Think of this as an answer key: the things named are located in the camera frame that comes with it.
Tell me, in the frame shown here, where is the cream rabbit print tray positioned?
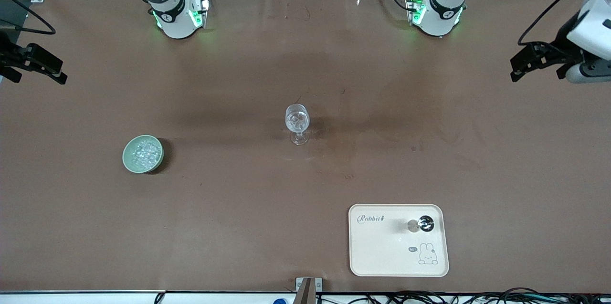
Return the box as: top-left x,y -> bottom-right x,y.
348,204 -> 450,278

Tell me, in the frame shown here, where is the steel double jigger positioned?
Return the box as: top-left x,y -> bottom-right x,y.
407,216 -> 435,233

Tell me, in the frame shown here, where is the clear ice cubes pile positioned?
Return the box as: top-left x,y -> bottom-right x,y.
130,138 -> 162,171

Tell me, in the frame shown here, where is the brown table mat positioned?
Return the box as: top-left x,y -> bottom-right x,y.
0,0 -> 611,294

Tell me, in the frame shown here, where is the black cable bundle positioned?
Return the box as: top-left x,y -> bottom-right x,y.
317,287 -> 611,304

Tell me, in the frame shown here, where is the clear wine glass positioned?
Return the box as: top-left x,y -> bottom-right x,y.
285,104 -> 311,146

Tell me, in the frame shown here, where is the metal bracket with wooden post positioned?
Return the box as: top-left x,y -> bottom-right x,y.
295,277 -> 323,304

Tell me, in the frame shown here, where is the green ceramic bowl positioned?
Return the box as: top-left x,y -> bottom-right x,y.
122,135 -> 164,174

